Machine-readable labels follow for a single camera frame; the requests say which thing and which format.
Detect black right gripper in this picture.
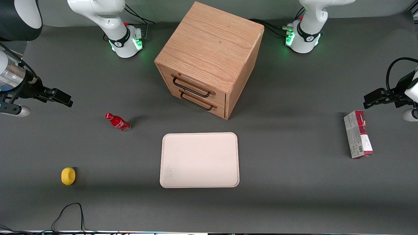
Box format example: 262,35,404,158
17,76,73,108

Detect black wire drawer handle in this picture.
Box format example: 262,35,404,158
171,75,216,98
179,91,217,112

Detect black right base cables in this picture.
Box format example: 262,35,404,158
124,3,156,41

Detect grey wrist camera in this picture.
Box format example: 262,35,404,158
402,108,418,122
0,104,31,118

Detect black base cables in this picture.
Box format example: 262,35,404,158
124,3,156,41
249,19,293,37

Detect wooden drawer cabinet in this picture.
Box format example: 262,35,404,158
154,2,265,120

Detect black left base cables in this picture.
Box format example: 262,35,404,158
249,19,293,37

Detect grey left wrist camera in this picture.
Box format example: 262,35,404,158
402,108,418,122

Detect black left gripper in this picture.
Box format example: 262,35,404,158
363,70,417,110

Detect beige plastic tray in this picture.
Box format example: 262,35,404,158
159,132,240,188

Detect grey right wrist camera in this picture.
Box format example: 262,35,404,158
0,104,31,118

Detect black cable on table edge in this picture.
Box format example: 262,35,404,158
0,203,98,234

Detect grey and red carton box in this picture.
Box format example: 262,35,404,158
344,110,374,159

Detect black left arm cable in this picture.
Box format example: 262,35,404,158
386,57,418,94

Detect red cola bottle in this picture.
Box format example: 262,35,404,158
105,113,131,132

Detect yellow lemon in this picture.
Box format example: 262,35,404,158
61,167,76,186

